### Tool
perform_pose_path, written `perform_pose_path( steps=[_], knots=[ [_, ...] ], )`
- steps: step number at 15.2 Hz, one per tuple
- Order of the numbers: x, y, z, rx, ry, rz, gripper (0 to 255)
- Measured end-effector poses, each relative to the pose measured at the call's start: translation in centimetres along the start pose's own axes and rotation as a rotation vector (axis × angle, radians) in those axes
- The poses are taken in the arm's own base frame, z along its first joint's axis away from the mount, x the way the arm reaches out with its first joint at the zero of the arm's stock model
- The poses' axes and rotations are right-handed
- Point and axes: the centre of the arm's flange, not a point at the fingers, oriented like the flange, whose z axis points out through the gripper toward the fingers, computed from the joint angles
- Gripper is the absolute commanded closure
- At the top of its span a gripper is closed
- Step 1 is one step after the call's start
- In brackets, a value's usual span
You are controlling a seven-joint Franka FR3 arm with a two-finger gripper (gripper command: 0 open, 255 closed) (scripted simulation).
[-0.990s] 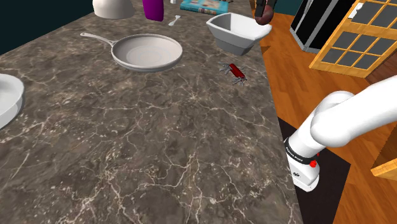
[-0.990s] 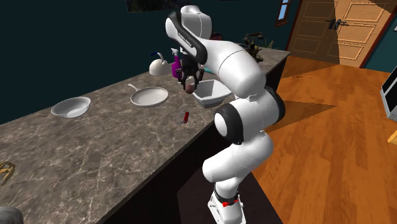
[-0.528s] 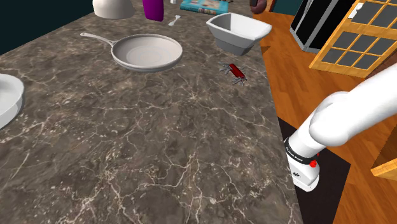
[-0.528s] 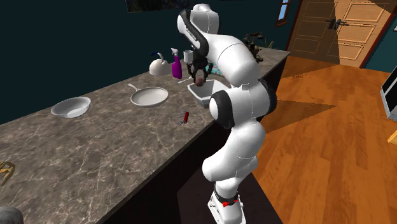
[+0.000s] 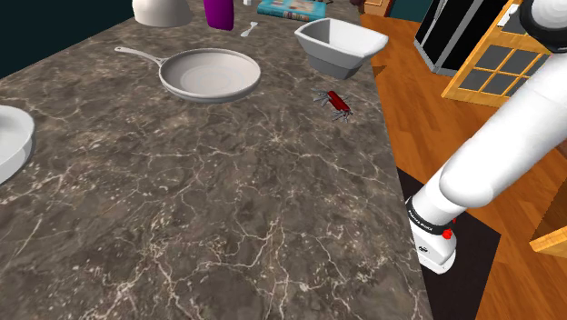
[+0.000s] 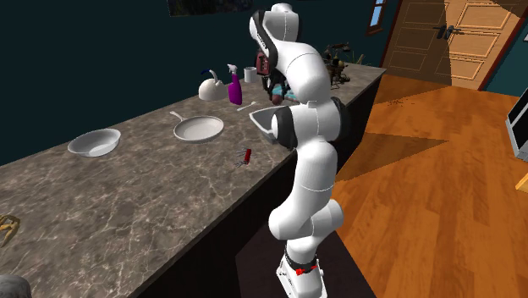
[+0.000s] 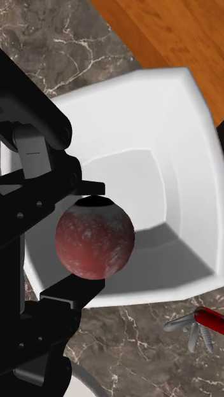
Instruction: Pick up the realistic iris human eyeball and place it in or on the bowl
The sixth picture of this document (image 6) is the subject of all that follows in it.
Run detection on maroon patterned box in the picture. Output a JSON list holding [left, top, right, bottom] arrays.
[[255, 52, 271, 78]]

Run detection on teal object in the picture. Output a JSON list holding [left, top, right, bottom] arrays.
[[275, 81, 300, 104]]

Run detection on purple spray bottle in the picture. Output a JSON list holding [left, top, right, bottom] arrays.
[[227, 63, 244, 106]]

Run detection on grey rectangular tray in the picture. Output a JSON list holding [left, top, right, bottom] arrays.
[[249, 105, 289, 146]]

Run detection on white kettle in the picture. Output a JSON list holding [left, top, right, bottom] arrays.
[[198, 69, 229, 102]]

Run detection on dark metal figure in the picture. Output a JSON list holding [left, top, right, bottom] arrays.
[[322, 41, 366, 89]]

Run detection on red pocket knife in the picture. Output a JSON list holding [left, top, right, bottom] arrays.
[[234, 148, 253, 168]]

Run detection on white frying pan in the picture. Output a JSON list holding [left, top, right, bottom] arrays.
[[169, 110, 225, 144]]

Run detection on dark robot stand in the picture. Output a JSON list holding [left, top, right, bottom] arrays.
[[234, 223, 377, 298]]

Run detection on white bowl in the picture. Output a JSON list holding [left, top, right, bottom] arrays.
[[67, 128, 123, 158]]

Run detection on wooden panel door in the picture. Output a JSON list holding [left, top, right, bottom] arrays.
[[379, 0, 528, 91]]

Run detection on black and white appliance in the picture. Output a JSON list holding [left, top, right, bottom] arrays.
[[504, 86, 528, 163]]

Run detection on yellow-brown claw-shaped object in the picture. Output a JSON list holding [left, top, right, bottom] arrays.
[[0, 214, 22, 249]]

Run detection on grey rounded object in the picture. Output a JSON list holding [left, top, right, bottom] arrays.
[[0, 274, 33, 298]]

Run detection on window with brown frame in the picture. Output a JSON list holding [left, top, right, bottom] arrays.
[[366, 0, 388, 36]]

